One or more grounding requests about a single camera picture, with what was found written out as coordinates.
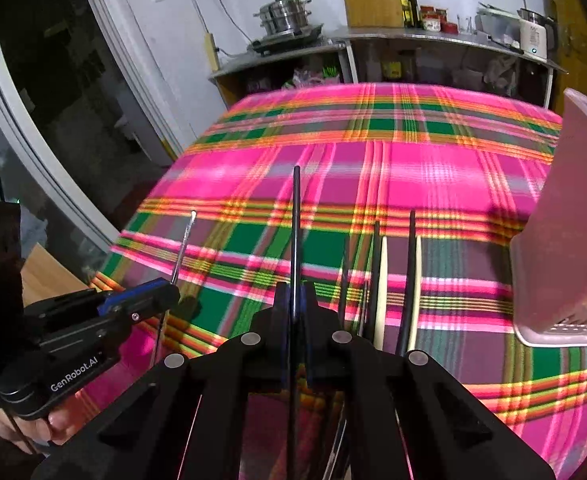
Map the clear plastic storage box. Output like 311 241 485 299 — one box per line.
476 2 521 43

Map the white door frame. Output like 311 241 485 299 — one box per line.
0 0 186 281

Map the cream chopstick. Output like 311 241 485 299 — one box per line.
372 235 390 348
406 235 423 353

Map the pink green plaid tablecloth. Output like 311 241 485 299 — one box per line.
76 82 587 480

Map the person's left hand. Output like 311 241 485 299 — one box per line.
0 400 81 453

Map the pink plastic utensil holder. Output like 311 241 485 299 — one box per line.
511 87 587 348

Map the white electric kettle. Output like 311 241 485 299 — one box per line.
517 7 558 56

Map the large metal shelf table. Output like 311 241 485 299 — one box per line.
328 25 569 108

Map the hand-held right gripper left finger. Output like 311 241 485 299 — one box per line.
30 281 294 480

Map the thin metal chopstick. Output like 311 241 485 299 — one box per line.
149 210 197 368

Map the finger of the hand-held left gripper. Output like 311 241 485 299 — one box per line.
98 281 180 336

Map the steel steamer pot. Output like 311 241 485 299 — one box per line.
253 0 314 36

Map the black induction cooker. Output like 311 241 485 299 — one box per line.
247 24 324 56

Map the pink plastic bag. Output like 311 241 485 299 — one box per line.
280 70 344 91

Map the light wooden board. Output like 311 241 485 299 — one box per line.
20 242 99 306

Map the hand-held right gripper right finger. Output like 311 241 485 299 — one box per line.
298 281 557 480

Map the yellowed power strip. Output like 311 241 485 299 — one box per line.
204 32 219 72

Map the small metal shelf table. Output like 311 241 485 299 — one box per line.
208 40 349 106

